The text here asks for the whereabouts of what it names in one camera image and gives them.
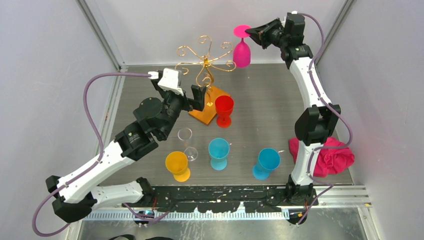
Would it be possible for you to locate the yellow plastic wine glass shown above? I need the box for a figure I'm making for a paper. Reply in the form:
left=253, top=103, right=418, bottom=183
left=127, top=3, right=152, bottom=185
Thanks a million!
left=165, top=151, right=191, bottom=183

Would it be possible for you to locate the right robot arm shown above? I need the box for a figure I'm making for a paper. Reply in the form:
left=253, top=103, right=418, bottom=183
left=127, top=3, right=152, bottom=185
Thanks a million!
left=245, top=12, right=341, bottom=206

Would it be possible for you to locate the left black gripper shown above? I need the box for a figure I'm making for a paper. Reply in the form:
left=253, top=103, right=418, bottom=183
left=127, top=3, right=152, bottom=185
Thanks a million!
left=153, top=80, right=206, bottom=139

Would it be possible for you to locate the clear wine glass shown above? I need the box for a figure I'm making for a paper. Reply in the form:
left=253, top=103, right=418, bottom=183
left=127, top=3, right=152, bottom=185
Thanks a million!
left=177, top=127, right=199, bottom=162

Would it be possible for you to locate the blue wine glass centre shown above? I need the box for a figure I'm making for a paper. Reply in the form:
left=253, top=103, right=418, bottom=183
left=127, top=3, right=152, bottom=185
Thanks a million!
left=208, top=138, right=230, bottom=171

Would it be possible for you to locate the blue wine glass right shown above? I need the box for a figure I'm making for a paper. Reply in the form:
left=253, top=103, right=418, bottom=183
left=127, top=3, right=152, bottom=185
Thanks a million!
left=252, top=148, right=281, bottom=180

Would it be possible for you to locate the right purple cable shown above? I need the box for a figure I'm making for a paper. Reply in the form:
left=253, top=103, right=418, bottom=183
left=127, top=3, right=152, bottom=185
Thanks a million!
left=296, top=12, right=354, bottom=226

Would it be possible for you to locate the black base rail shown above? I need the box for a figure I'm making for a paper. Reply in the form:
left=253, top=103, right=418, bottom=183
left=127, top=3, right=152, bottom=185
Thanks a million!
left=130, top=185, right=317, bottom=213

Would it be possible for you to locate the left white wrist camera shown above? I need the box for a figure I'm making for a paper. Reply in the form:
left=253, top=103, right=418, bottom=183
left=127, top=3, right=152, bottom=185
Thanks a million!
left=148, top=68, right=185, bottom=96

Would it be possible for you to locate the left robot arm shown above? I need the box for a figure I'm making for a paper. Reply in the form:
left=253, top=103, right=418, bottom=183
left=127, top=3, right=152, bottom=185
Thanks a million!
left=46, top=79, right=207, bottom=223

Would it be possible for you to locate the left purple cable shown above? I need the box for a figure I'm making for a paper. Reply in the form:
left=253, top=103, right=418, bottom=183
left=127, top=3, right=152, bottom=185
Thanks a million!
left=32, top=71, right=157, bottom=238

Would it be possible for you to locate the pink plastic wine glass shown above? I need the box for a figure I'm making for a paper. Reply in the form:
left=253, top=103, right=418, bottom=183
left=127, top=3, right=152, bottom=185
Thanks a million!
left=232, top=24, right=251, bottom=68

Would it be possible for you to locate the pink crumpled cloth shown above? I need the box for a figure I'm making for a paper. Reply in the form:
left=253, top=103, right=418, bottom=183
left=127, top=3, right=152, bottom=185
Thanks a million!
left=288, top=137, right=355, bottom=178

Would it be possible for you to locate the gold wire glass rack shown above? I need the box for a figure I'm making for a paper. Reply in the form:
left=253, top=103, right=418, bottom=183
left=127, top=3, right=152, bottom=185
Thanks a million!
left=175, top=35, right=237, bottom=126

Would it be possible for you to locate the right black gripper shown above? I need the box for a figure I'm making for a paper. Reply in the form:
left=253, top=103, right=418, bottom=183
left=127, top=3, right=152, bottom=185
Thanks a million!
left=244, top=17, right=288, bottom=50

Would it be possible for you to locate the red plastic wine glass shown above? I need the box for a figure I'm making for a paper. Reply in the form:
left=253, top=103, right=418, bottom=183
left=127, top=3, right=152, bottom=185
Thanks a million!
left=215, top=95, right=234, bottom=128

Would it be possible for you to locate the blue wine glass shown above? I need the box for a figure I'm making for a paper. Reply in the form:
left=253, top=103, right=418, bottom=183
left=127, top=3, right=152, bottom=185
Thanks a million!
left=208, top=138, right=230, bottom=171
left=252, top=148, right=281, bottom=180

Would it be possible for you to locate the purple cable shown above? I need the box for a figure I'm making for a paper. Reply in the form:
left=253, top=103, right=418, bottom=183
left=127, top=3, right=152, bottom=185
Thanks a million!
left=32, top=71, right=157, bottom=238
left=296, top=12, right=354, bottom=226

